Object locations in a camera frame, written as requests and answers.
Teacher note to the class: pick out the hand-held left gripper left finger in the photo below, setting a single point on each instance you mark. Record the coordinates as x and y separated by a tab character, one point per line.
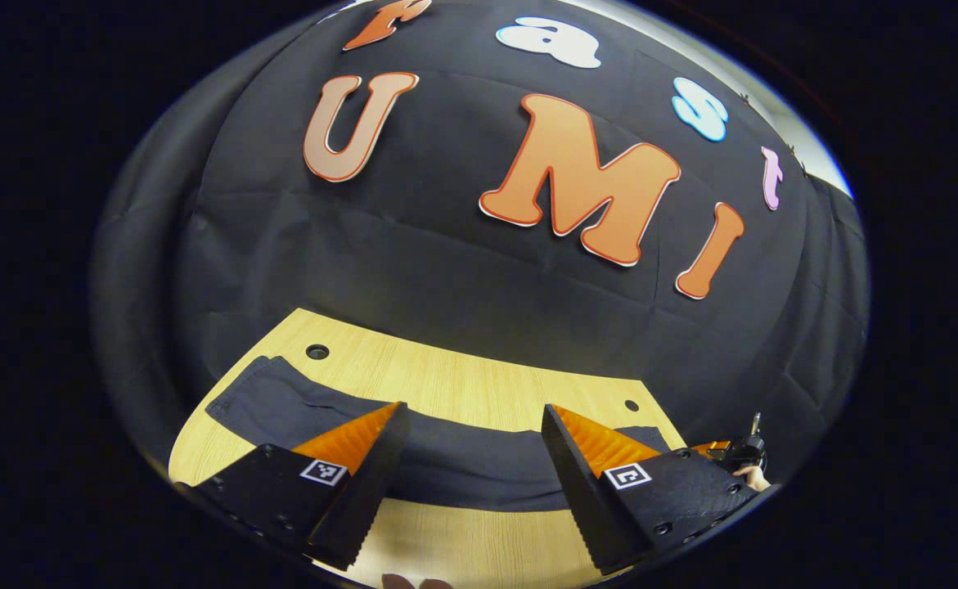
368	499

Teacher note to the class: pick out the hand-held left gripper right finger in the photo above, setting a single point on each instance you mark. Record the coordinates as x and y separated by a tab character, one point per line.
581	491

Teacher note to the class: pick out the dark grey jeans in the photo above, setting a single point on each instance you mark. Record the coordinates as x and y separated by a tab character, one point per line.
462	458

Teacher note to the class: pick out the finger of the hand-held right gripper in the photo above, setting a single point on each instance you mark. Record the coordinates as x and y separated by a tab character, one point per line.
709	447

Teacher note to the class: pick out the black backdrop cloth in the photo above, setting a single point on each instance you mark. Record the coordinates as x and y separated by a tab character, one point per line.
446	270

